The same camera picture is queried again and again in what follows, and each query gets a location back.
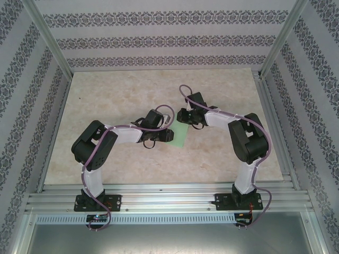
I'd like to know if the wide aluminium mounting rail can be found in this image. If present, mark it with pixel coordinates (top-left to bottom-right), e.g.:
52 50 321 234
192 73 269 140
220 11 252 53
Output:
25 182 316 214

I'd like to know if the aluminium side rail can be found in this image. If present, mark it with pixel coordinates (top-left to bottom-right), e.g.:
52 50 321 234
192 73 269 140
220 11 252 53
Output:
253 71 301 191
37 76 74 193

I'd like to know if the aluminium frame post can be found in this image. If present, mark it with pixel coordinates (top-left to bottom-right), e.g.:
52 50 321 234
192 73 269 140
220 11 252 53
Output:
259 0 310 79
22 0 74 78

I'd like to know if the green paper sheet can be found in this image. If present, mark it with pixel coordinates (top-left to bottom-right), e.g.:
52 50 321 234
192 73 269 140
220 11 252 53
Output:
169 123 189 149

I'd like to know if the slotted grey cable duct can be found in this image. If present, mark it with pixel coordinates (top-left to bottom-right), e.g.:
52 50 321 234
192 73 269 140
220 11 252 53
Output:
35 213 236 225

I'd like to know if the grey metal sheet panel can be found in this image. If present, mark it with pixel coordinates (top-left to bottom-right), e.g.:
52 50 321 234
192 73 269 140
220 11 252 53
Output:
26 223 318 254

